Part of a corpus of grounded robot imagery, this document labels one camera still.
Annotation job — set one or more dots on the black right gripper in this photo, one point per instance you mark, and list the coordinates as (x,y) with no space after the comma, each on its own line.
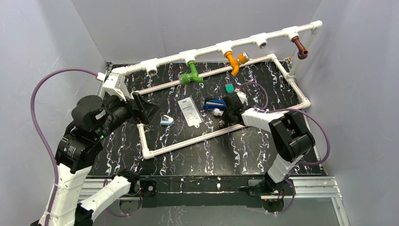
(226,118)

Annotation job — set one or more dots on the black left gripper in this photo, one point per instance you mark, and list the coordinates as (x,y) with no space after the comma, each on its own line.
(141,110)

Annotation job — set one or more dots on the white plastic faucet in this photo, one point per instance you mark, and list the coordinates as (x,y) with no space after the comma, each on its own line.
(218,113)

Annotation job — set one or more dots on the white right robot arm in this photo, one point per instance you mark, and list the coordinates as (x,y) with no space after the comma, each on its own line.
(291,137)

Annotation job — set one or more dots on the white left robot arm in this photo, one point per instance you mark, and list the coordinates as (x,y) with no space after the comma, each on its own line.
(93,119)

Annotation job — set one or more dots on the teal small box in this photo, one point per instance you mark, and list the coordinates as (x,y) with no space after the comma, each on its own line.
(229,88)

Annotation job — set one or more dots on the blue stapler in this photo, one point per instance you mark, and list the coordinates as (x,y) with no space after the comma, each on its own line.
(211,103)

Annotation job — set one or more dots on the light blue small clip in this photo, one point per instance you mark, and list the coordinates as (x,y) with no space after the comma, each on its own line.
(166,120)

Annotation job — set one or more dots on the white plastic package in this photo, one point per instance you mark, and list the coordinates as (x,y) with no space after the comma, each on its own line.
(190,112)

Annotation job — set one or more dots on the orange plastic faucet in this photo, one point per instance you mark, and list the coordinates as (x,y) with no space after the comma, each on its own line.
(236,63)

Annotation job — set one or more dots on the green plastic faucet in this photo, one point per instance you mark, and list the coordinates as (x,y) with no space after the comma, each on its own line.
(193,75)

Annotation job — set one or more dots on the brown plastic faucet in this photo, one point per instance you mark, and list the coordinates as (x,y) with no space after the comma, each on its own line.
(302,52)

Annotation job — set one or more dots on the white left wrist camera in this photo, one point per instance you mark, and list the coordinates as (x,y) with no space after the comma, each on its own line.
(113,85)

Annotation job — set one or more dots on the black metal base rail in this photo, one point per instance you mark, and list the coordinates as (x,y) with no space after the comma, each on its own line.
(165,191)

